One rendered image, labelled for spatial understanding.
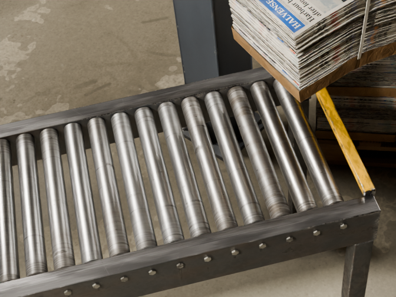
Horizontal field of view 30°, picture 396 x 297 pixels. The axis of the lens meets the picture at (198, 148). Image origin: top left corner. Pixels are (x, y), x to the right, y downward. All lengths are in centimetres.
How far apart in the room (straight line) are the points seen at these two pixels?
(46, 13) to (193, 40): 128
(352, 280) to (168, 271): 53
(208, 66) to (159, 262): 109
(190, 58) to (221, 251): 113
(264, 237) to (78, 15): 218
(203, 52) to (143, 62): 77
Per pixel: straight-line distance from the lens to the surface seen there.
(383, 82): 255
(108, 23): 357
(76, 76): 334
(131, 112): 201
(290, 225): 172
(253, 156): 186
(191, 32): 258
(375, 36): 181
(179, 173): 184
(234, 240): 170
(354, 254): 188
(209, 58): 259
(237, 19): 186
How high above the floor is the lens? 222
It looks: 49 degrees down
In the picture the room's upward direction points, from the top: 8 degrees counter-clockwise
